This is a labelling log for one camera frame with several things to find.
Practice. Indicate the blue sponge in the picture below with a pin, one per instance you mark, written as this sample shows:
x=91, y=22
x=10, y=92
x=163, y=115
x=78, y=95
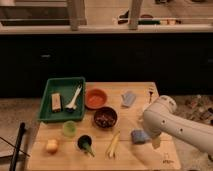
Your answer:
x=139, y=137

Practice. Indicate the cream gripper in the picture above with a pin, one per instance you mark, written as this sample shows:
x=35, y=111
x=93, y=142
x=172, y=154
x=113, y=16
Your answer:
x=156, y=142

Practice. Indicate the dark brown bowl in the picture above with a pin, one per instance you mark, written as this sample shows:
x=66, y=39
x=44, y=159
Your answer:
x=105, y=117

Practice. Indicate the wooden post left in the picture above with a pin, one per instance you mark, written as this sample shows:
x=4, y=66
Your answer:
x=76, y=13

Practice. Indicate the dark green cup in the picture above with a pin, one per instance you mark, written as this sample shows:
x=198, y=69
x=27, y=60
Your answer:
x=84, y=143

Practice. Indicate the light green cup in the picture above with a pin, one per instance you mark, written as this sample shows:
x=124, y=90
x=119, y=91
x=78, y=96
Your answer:
x=69, y=128

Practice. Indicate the white dish brush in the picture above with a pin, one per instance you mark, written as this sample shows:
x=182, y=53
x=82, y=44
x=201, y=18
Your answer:
x=71, y=106

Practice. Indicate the wooden post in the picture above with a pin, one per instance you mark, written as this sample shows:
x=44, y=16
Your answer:
x=76, y=13
x=134, y=14

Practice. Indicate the wooden post right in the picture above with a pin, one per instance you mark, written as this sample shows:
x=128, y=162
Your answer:
x=134, y=14

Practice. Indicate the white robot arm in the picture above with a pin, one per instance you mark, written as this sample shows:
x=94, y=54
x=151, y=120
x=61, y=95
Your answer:
x=159, y=117

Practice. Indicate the green plastic tray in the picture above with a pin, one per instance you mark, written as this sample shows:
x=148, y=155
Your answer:
x=66, y=88

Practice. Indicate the tan block in tray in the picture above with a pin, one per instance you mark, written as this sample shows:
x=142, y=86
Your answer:
x=56, y=102

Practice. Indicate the light blue cloth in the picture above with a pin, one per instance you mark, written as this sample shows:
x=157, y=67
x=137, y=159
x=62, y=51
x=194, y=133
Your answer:
x=128, y=99

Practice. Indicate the red bowl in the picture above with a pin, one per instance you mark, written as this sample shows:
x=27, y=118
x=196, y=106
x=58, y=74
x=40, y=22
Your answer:
x=95, y=98

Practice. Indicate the white paper cup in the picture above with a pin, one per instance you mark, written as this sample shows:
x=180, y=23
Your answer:
x=146, y=106

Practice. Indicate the yellow round fruit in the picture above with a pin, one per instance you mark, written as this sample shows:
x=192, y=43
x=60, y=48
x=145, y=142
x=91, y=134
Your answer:
x=52, y=146

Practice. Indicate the black tripod stand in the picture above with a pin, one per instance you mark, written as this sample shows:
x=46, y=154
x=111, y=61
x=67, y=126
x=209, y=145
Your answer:
x=16, y=147

